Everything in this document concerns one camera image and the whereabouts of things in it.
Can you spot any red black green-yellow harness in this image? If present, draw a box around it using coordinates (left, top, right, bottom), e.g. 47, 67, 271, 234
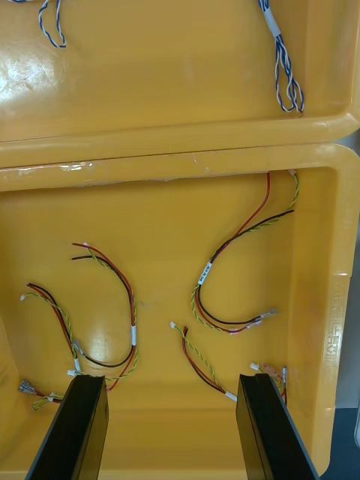
190, 169, 300, 335
169, 320, 289, 407
70, 241, 139, 392
18, 281, 86, 412

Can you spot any yellow-orange plastic bin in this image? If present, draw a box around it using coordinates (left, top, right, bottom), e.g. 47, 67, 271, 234
0, 142, 360, 480
0, 0, 360, 169

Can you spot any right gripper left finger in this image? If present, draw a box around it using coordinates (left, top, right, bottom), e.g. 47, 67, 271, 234
25, 374, 110, 480

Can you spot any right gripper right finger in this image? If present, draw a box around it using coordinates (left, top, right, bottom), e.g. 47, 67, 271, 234
235, 372, 320, 480

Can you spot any blue-white twisted wire harness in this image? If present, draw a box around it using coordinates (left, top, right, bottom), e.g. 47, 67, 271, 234
256, 0, 305, 114
37, 0, 68, 49

